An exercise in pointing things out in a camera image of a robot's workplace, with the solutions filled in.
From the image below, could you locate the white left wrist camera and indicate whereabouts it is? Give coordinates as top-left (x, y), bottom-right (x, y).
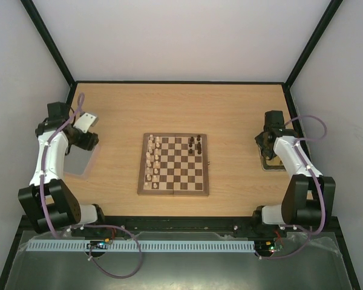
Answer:
top-left (73, 112), bottom-right (99, 133)

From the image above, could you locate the silver metal tin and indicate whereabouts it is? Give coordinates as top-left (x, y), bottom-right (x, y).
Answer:
top-left (64, 144), bottom-right (101, 179)

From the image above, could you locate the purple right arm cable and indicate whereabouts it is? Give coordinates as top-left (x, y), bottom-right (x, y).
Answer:
top-left (255, 114), bottom-right (328, 261)

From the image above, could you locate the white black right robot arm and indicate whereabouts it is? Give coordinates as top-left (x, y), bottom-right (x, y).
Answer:
top-left (252, 111), bottom-right (336, 237)

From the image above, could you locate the light blue slotted cable duct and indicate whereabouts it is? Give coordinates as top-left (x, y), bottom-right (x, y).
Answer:
top-left (26, 239), bottom-right (255, 253)

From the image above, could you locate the black metal base rail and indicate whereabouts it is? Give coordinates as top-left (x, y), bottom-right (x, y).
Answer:
top-left (72, 216), bottom-right (280, 239)

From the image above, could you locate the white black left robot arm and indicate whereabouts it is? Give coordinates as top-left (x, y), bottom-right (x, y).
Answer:
top-left (18, 102), bottom-right (105, 233)

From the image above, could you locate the wooden chess board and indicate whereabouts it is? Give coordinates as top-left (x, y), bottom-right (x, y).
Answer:
top-left (137, 133), bottom-right (209, 197)

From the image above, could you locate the black cage frame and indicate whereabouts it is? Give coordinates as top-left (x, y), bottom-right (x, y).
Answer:
top-left (0, 0), bottom-right (362, 290)

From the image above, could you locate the gold green metal tin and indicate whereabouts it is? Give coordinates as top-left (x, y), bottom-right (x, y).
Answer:
top-left (260, 150), bottom-right (285, 171)

